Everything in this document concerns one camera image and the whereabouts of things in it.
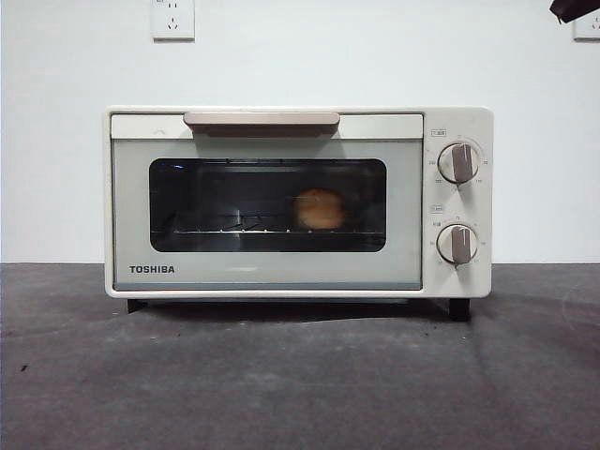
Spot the orange bread roll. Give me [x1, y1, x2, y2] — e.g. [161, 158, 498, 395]
[292, 187, 349, 231]

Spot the white glass oven door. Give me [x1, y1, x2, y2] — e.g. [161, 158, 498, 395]
[110, 111, 425, 292]

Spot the white Toshiba toaster oven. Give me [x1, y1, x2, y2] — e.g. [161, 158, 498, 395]
[103, 105, 494, 323]

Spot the beige oven knob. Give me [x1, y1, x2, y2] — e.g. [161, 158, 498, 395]
[435, 223, 479, 263]
[436, 142, 482, 184]

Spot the metal wire oven rack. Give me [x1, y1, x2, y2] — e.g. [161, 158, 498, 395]
[172, 227, 338, 235]

